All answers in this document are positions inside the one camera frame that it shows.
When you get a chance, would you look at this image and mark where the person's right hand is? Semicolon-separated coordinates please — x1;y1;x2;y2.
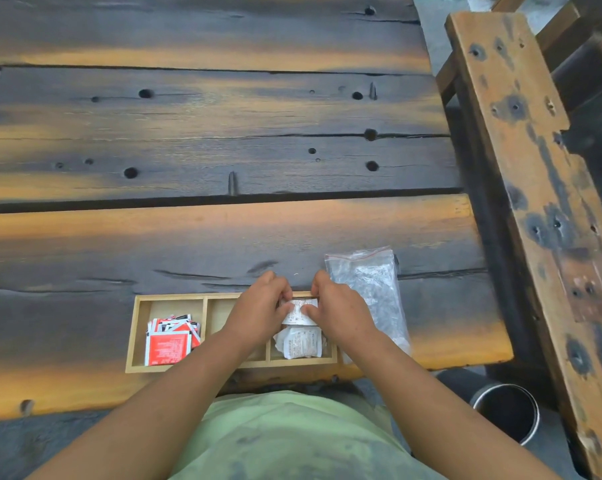
300;269;381;357

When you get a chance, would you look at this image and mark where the person's left hand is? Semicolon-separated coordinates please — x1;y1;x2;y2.
220;271;294;351

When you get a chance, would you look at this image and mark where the wooden three-compartment tray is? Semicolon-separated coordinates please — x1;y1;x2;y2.
126;292;339;374

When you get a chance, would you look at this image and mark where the white sachet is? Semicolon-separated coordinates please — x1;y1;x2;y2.
280;298;319;327

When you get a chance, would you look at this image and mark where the pile of white sachets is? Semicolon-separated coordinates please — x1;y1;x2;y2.
273;324;324;359

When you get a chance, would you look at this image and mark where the pile of red sachets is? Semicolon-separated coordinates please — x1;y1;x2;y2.
144;314;202;367

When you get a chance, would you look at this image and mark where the person's right forearm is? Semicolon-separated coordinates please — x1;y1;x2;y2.
353;334;564;480

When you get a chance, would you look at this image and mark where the person's left forearm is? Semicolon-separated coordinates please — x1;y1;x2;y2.
26;329;252;480

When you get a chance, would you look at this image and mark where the person's light green shirt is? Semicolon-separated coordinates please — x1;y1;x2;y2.
168;389;447;480

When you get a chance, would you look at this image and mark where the black lined metal bin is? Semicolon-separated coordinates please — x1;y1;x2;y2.
435;367;541;445

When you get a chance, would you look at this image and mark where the long rustic wooden bench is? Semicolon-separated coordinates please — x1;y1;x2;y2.
435;0;602;478

